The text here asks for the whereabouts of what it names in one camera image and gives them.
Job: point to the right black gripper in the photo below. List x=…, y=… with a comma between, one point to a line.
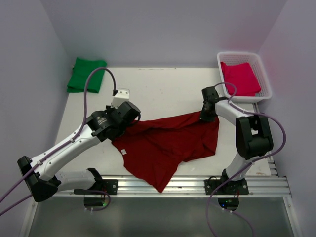
x=204, y=117

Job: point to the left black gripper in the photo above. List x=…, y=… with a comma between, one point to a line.
x=109, y=109

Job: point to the dark red t shirt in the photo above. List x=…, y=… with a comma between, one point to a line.
x=152, y=150

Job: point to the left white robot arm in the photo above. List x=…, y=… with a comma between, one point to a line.
x=43, y=174

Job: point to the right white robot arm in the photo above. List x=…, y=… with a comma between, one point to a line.
x=253, y=139

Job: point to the pink red t shirt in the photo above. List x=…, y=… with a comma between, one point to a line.
x=242, y=77

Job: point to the folded green t shirt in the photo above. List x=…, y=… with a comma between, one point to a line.
x=81, y=71

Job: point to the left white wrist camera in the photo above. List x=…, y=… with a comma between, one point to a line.
x=121, y=96

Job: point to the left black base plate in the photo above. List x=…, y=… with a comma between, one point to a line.
x=109, y=186

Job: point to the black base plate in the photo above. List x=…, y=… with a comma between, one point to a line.
x=239, y=187
x=109, y=186

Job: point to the aluminium extrusion rail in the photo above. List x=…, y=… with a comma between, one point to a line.
x=193, y=186

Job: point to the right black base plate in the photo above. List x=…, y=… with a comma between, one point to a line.
x=239, y=187

